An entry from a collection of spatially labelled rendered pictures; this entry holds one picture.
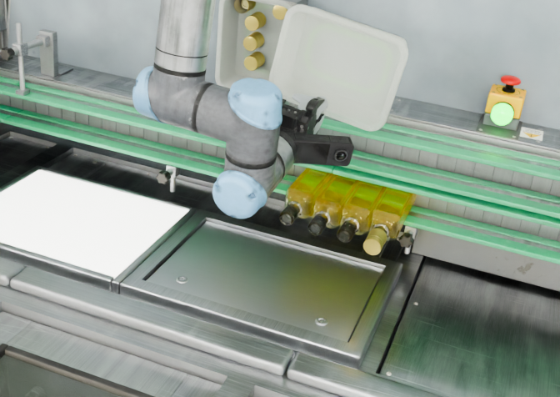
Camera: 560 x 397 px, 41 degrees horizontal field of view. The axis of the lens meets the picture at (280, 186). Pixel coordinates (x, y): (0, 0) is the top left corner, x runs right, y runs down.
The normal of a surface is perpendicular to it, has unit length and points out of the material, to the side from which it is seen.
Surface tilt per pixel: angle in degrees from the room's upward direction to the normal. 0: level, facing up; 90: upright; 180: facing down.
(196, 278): 90
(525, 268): 0
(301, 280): 90
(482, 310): 89
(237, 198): 6
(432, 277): 89
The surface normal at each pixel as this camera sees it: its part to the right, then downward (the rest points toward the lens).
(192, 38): 0.40, 0.43
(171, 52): -0.29, 0.34
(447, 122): 0.09, -0.89
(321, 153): 0.15, 0.59
